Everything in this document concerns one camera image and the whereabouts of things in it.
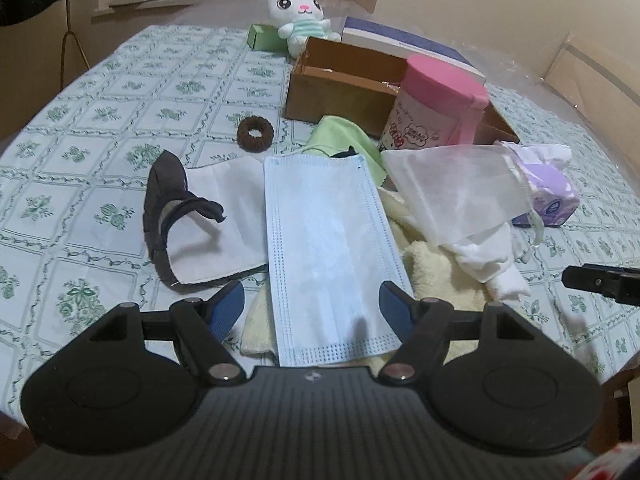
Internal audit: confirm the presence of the red and white printed cloth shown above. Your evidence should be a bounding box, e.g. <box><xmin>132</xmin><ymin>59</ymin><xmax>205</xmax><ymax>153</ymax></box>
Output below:
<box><xmin>595</xmin><ymin>440</ymin><xmax>640</xmax><ymax>480</ymax></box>

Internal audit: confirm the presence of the white mesh drawstring bag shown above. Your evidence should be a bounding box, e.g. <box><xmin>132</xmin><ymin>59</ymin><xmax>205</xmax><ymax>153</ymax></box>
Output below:
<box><xmin>382</xmin><ymin>143</ymin><xmax>546</xmax><ymax>247</ymax></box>

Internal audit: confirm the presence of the green cloth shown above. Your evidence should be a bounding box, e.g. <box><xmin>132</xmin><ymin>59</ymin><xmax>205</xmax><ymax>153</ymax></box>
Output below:
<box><xmin>303</xmin><ymin>115</ymin><xmax>388</xmax><ymax>186</ymax></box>

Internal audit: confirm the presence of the white plush cat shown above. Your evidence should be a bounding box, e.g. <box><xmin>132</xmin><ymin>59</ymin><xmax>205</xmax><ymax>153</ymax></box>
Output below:
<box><xmin>260</xmin><ymin>0</ymin><xmax>341</xmax><ymax>57</ymax></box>

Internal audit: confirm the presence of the yellow fluffy towel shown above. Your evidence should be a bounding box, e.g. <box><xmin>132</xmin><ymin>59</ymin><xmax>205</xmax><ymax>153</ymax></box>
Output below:
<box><xmin>240</xmin><ymin>187</ymin><xmax>488</xmax><ymax>361</ymax></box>

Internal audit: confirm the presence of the white cloth sheet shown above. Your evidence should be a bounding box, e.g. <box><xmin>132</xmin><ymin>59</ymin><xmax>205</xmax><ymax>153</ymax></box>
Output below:
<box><xmin>167</xmin><ymin>156</ymin><xmax>271</xmax><ymax>287</ymax></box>

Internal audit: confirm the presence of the brown cardboard box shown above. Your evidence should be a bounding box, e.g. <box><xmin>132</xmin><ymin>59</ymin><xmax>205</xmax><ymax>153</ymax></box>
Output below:
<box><xmin>285</xmin><ymin>36</ymin><xmax>521</xmax><ymax>146</ymax></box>

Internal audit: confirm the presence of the pink lidded canister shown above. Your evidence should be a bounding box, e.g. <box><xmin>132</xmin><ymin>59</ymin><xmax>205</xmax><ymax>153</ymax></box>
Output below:
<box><xmin>381</xmin><ymin>55</ymin><xmax>490</xmax><ymax>153</ymax></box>

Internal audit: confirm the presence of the small green box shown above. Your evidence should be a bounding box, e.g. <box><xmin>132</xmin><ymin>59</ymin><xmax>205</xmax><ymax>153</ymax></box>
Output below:
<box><xmin>247</xmin><ymin>24</ymin><xmax>293</xmax><ymax>53</ymax></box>

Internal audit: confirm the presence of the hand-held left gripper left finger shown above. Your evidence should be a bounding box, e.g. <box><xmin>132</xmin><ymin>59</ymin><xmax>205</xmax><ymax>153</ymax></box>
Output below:
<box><xmin>86</xmin><ymin>280</ymin><xmax>247</xmax><ymax>387</ymax></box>

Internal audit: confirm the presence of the white sock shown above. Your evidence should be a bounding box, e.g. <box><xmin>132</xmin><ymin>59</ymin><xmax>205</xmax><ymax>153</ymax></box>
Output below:
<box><xmin>447</xmin><ymin>222</ymin><xmax>533</xmax><ymax>302</ymax></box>

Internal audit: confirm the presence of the white and blue box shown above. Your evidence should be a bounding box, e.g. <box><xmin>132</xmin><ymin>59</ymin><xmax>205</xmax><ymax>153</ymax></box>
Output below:
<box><xmin>341</xmin><ymin>16</ymin><xmax>487</xmax><ymax>86</ymax></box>

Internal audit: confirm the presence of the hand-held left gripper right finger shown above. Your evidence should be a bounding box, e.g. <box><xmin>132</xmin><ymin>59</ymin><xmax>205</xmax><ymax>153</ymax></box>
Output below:
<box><xmin>377</xmin><ymin>280</ymin><xmax>540</xmax><ymax>387</ymax></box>

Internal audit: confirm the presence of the brown hair scrunchie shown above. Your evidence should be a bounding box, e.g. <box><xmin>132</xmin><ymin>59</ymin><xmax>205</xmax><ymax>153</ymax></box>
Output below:
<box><xmin>236</xmin><ymin>116</ymin><xmax>274</xmax><ymax>152</ymax></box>

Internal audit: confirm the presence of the blue face mask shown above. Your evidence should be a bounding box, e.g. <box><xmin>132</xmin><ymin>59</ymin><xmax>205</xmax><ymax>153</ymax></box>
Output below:
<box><xmin>263</xmin><ymin>154</ymin><xmax>416</xmax><ymax>368</ymax></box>

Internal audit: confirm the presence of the metal rack leg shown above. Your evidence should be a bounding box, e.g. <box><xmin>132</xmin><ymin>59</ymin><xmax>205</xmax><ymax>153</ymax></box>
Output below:
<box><xmin>60</xmin><ymin>0</ymin><xmax>92</xmax><ymax>77</ymax></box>

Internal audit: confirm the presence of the purple tissue pack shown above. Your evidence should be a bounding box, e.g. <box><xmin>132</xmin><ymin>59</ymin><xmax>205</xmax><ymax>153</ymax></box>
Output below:
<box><xmin>492</xmin><ymin>140</ymin><xmax>581</xmax><ymax>229</ymax></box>

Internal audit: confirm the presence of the dark brown felt shoe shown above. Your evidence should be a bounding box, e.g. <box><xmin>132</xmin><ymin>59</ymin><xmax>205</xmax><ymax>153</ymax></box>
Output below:
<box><xmin>142</xmin><ymin>151</ymin><xmax>226</xmax><ymax>293</ymax></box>

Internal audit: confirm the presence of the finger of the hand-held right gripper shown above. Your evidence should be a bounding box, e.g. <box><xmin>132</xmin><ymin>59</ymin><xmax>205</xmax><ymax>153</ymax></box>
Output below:
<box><xmin>561</xmin><ymin>263</ymin><xmax>640</xmax><ymax>306</ymax></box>

